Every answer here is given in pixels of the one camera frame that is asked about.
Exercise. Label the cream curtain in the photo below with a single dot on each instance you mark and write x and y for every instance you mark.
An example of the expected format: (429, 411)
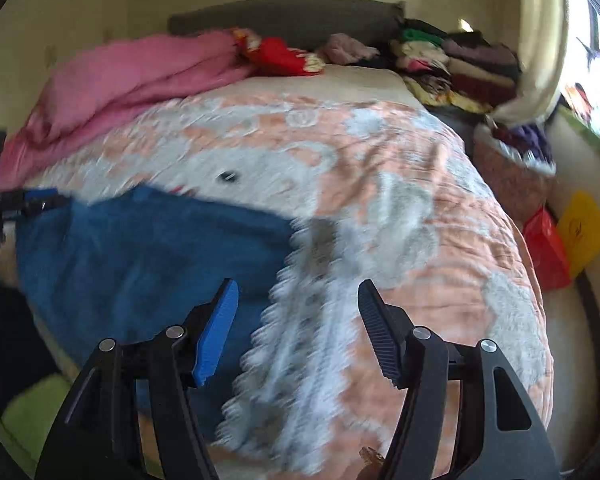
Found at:
(542, 35)

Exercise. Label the grey bed headboard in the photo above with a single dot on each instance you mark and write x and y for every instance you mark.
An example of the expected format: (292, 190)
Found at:
(290, 17)

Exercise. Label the blue denim pants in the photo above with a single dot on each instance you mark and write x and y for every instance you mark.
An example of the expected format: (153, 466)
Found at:
(130, 270)

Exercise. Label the peach and white printed blanket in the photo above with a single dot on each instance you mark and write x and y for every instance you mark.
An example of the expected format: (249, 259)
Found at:
(380, 185)

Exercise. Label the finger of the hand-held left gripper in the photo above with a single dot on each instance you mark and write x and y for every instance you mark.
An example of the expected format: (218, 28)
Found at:
(42, 199)

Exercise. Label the stack of folded clothes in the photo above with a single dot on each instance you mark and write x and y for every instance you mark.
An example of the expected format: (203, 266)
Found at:
(470, 67)

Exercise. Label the red plastic bag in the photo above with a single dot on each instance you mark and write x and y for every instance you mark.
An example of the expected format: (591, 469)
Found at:
(545, 255)

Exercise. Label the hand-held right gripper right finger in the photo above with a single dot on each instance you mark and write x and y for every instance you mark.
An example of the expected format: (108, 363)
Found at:
(380, 335)

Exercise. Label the yellow bag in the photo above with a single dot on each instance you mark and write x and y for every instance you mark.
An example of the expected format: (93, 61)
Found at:
(585, 230)

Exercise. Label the red patterned cloth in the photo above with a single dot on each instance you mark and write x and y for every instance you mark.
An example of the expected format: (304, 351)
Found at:
(280, 55)

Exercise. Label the purple clothes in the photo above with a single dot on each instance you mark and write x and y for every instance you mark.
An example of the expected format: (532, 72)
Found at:
(530, 140)

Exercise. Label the green cloth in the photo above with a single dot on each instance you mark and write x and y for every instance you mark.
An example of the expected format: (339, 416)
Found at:
(25, 410)

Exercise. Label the black cloth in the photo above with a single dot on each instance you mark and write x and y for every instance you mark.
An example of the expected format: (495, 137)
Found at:
(10, 340)

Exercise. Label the window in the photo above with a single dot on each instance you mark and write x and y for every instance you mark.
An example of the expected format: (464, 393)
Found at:
(597, 60)

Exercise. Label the pink blanket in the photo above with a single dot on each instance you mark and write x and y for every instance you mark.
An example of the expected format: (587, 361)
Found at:
(120, 80)

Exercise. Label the pink laundry basket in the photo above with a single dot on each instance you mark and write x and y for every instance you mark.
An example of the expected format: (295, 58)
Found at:
(507, 180)

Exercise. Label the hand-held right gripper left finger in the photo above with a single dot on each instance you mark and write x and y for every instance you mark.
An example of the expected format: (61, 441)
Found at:
(216, 332)

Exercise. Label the mauve crumpled cloth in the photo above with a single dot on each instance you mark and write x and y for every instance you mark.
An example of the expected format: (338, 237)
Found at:
(345, 47)

